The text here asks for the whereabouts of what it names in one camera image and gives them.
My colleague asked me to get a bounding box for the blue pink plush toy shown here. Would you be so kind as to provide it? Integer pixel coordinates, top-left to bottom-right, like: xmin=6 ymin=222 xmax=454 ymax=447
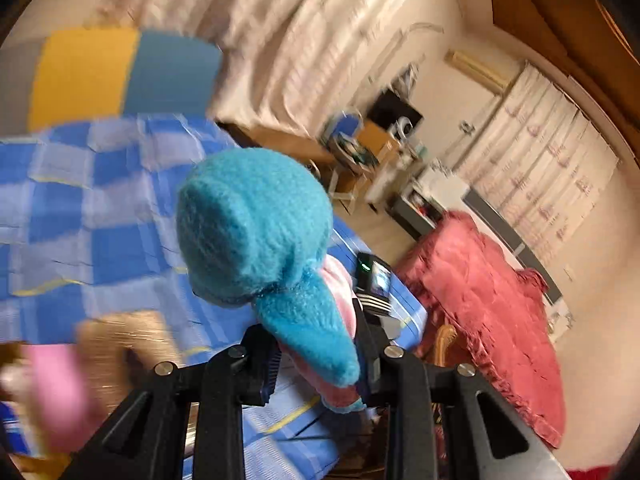
xmin=176 ymin=148 xmax=366 ymax=414

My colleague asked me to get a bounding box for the pink soft item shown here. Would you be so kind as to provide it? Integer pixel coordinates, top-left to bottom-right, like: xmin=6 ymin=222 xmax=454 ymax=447
xmin=1 ymin=342 xmax=103 ymax=456

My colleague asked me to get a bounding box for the red fringed blanket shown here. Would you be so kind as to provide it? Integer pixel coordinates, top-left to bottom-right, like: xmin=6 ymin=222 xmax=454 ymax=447
xmin=395 ymin=210 xmax=566 ymax=448

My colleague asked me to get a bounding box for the gold cardboard box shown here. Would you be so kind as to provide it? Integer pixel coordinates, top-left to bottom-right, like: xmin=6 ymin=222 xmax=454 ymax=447
xmin=74 ymin=309 xmax=202 ymax=456

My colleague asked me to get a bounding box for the wooden side table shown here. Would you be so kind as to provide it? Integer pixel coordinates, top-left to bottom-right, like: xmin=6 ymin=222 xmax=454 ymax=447
xmin=218 ymin=113 xmax=412 ymax=212

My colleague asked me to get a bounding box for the blue plaid bed sheet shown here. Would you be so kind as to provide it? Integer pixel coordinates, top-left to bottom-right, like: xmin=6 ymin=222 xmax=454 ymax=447
xmin=0 ymin=112 xmax=429 ymax=480

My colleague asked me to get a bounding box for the floral beige curtain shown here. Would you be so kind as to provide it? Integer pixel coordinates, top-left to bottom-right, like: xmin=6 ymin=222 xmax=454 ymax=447
xmin=89 ymin=0 xmax=409 ymax=136

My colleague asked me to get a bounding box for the grey yellow blue headboard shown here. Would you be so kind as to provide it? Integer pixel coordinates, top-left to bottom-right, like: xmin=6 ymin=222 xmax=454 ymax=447
xmin=1 ymin=27 xmax=222 ymax=138

